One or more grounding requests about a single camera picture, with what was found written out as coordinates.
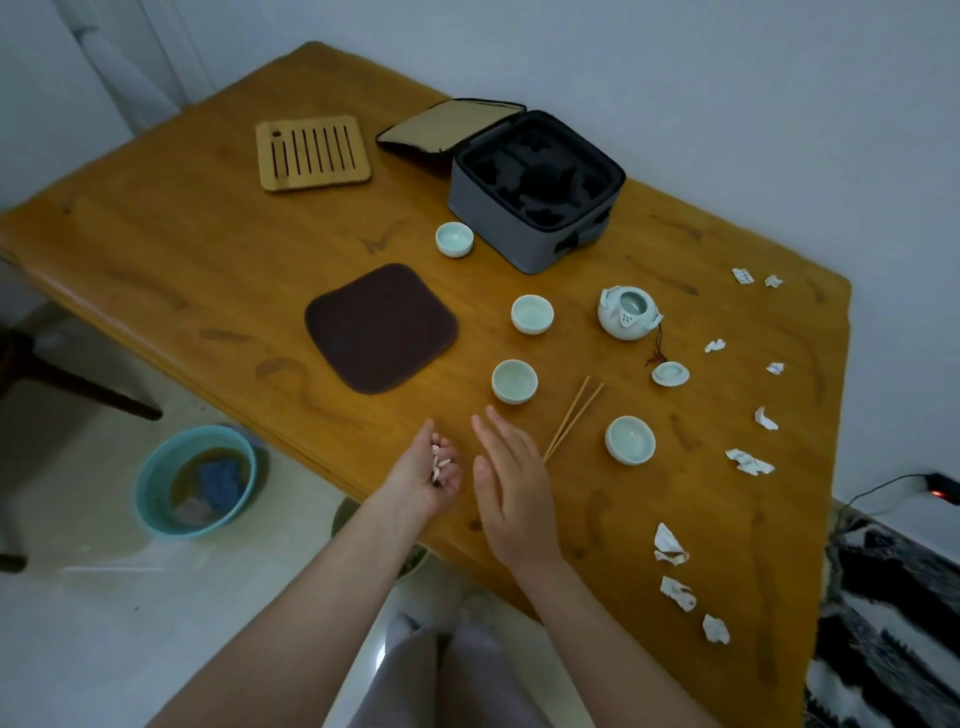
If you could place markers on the person's right middle finger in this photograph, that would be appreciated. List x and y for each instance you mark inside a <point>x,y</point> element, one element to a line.
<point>506,431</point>

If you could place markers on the grey tea set travel case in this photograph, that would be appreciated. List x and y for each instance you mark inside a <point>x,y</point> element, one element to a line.
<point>517,217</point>

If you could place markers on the white pipe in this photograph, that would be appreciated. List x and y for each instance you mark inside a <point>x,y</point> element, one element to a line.
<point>120,67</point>

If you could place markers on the pale celadon teapot lid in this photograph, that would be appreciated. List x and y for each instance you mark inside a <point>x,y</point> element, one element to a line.
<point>670,373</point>

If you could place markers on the blue cloth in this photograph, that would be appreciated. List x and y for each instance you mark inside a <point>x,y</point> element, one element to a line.
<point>220,484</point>

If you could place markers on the teal plastic basin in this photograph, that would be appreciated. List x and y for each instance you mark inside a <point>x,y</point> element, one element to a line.
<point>154,480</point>

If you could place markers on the pale celadon teapot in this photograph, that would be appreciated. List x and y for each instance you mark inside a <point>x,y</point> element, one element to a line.
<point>626,319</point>

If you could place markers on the dark wooden chair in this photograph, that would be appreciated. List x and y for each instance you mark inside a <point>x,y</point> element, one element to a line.
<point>67,386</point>

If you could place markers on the person's light trousers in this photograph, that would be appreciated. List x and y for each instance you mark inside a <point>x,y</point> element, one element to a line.
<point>450,686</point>

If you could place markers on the person's left forearm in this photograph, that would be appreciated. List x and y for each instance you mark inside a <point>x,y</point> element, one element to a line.
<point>315,622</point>

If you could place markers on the black and white rug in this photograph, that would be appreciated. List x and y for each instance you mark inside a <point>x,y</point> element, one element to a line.
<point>885,637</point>

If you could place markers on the slatted bamboo tea tray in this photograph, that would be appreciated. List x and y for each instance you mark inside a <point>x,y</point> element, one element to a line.
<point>313,153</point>

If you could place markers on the white paper wad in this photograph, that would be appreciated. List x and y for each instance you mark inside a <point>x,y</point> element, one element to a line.
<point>437,465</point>

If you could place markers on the black power strip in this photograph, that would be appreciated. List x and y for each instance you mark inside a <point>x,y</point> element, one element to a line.
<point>945,487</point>

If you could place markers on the person's right forearm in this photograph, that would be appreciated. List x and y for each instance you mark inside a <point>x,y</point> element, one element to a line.
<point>600,645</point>

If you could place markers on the person's right hand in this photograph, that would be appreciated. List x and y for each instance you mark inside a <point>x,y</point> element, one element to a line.
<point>517,502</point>

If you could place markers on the pale celadon tea cup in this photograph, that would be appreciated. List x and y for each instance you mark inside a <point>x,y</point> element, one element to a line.
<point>454,240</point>
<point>532,314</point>
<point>630,440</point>
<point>514,382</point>

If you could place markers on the person's left thumb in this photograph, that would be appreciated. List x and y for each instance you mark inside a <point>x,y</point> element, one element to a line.
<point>424,444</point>

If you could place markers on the person's left hand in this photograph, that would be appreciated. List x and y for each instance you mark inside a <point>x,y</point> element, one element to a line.
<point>409,484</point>

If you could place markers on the group of white paper scraps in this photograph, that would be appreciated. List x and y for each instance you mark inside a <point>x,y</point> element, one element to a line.
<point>671,545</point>

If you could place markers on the dark brown tea towel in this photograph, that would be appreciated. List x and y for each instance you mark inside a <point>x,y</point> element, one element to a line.
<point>381,328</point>

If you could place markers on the person's right thumb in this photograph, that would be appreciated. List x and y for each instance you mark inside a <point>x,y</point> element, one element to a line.
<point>486,487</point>

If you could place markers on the bamboo tea tongs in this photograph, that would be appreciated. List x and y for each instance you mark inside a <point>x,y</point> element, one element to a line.
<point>572,418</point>

